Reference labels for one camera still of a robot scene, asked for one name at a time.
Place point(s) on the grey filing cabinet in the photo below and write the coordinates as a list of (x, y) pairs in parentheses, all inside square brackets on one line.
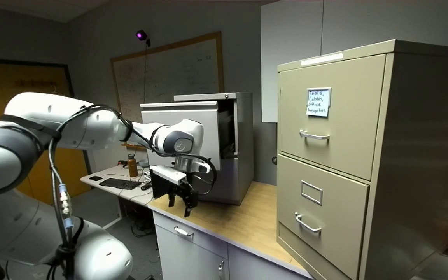
[(239, 155)]

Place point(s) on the whiteboard with wooden frame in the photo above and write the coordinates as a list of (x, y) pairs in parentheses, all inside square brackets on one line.
[(177, 74)]

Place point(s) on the brown bottle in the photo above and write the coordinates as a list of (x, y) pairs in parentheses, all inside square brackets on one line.
[(132, 167)]

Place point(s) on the beige drawer with label frame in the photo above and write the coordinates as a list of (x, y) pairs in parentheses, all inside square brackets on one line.
[(336, 241)]

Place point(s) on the camera on mount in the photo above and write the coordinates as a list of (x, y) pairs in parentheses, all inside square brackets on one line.
[(142, 35)]

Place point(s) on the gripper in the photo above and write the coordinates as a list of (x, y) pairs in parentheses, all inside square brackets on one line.
[(183, 189)]

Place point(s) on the white counter drawer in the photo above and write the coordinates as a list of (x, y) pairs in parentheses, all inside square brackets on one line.
[(204, 237)]

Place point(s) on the blue paper note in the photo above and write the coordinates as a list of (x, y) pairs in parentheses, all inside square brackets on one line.
[(318, 102)]

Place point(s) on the grey cabinet drawer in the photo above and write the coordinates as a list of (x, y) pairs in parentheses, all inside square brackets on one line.
[(200, 128)]

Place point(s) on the orange door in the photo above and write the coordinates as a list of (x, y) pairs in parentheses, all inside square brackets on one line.
[(21, 83)]

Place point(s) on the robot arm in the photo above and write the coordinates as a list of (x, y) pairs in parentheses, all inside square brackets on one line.
[(72, 116)]

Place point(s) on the beige drawer with blue note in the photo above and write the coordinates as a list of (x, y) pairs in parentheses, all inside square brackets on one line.
[(344, 147)]

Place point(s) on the black computer mouse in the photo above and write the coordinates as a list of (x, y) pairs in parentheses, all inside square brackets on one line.
[(146, 186)]

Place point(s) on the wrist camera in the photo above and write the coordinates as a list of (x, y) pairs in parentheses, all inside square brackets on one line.
[(168, 175)]

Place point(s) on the white desk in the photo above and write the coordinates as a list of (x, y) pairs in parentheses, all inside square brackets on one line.
[(107, 186)]

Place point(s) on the beige filing cabinet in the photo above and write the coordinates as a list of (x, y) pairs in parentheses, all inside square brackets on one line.
[(403, 155)]

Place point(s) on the black keyboard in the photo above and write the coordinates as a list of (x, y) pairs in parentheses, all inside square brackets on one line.
[(120, 183)]

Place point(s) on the black phone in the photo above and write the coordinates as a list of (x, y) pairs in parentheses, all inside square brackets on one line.
[(95, 178)]

